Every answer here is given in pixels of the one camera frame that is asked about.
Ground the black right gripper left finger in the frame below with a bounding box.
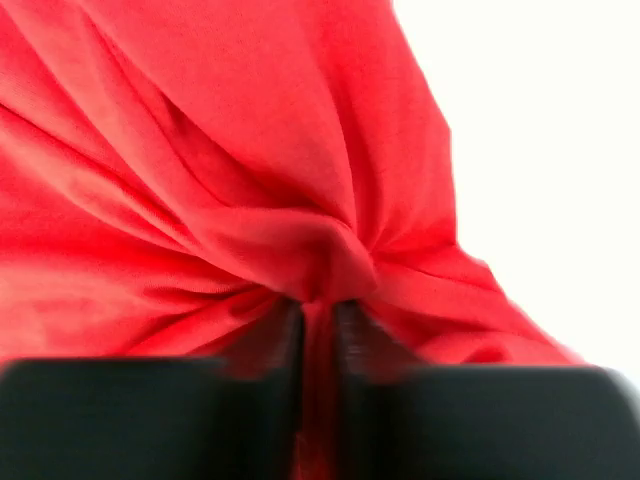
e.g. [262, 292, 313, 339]
[220, 300, 303, 380]

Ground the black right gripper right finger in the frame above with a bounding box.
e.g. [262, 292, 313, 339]
[332, 301, 420, 380]

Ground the red tank top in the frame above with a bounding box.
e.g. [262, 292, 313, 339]
[1, 1, 574, 479]

